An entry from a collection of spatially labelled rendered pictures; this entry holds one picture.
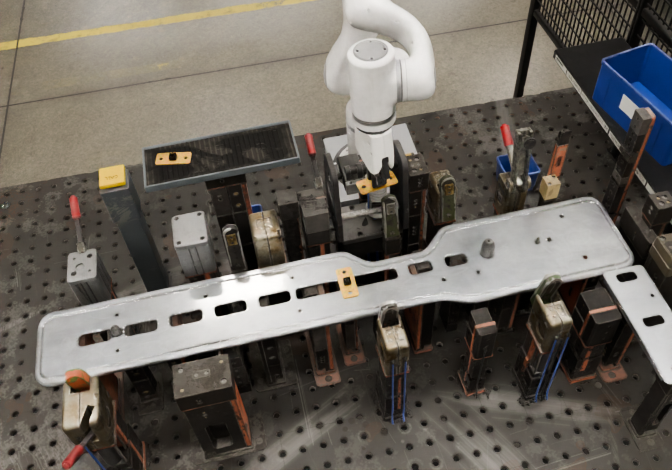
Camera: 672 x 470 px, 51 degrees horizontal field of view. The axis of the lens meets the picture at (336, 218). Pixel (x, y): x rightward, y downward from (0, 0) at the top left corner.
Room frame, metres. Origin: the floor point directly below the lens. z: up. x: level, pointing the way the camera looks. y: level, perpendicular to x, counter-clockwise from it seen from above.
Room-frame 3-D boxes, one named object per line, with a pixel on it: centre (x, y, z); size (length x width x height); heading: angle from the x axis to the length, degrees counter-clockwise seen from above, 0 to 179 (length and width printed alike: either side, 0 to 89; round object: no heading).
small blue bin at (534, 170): (1.47, -0.57, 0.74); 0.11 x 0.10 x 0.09; 99
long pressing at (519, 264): (0.92, 0.00, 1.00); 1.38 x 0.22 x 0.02; 99
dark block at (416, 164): (1.18, -0.20, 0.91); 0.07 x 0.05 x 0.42; 9
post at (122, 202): (1.18, 0.52, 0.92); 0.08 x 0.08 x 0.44; 9
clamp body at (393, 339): (0.77, -0.10, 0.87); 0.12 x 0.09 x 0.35; 9
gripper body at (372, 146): (1.01, -0.09, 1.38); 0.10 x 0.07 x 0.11; 17
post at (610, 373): (0.83, -0.66, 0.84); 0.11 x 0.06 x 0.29; 9
